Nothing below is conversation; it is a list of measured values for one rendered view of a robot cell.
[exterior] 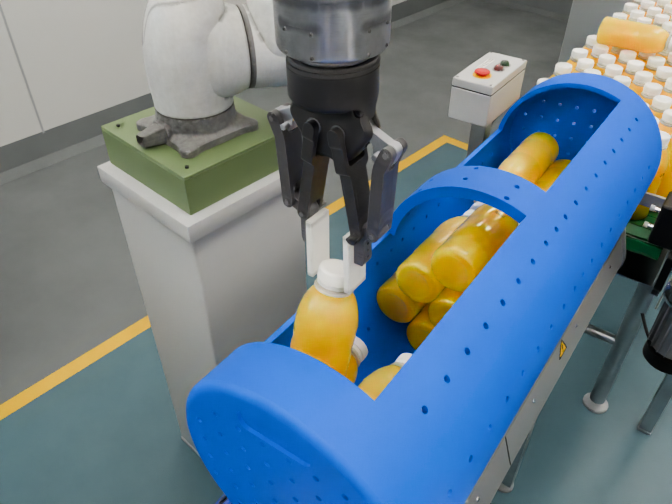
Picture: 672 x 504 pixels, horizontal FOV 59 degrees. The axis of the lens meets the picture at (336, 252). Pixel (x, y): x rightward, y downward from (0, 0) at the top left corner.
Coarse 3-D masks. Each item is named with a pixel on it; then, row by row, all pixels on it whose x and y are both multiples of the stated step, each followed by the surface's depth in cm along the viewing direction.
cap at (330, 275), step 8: (320, 264) 61; (328, 264) 61; (336, 264) 61; (320, 272) 60; (328, 272) 59; (336, 272) 60; (320, 280) 60; (328, 280) 59; (336, 280) 59; (328, 288) 60; (336, 288) 60
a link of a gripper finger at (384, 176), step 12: (384, 156) 47; (372, 168) 49; (384, 168) 48; (396, 168) 50; (372, 180) 50; (384, 180) 49; (396, 180) 51; (372, 192) 50; (384, 192) 50; (372, 204) 51; (384, 204) 51; (372, 216) 52; (384, 216) 52; (372, 228) 53; (372, 240) 53
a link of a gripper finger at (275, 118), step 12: (276, 120) 53; (276, 132) 53; (288, 132) 54; (300, 132) 55; (276, 144) 54; (288, 144) 54; (300, 144) 55; (288, 156) 55; (300, 156) 56; (288, 168) 55; (300, 168) 57; (288, 180) 56; (300, 180) 58; (288, 192) 57; (288, 204) 58
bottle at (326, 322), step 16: (320, 288) 60; (304, 304) 61; (320, 304) 60; (336, 304) 60; (352, 304) 61; (304, 320) 61; (320, 320) 60; (336, 320) 60; (352, 320) 61; (304, 336) 61; (320, 336) 60; (336, 336) 61; (352, 336) 62; (304, 352) 62; (320, 352) 61; (336, 352) 62; (336, 368) 63
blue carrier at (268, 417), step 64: (512, 128) 118; (576, 128) 110; (640, 128) 97; (448, 192) 78; (512, 192) 75; (576, 192) 79; (640, 192) 96; (384, 256) 90; (512, 256) 68; (576, 256) 75; (384, 320) 90; (448, 320) 59; (512, 320) 64; (256, 384) 52; (320, 384) 51; (448, 384) 55; (512, 384) 62; (256, 448) 55; (320, 448) 48; (384, 448) 49; (448, 448) 53
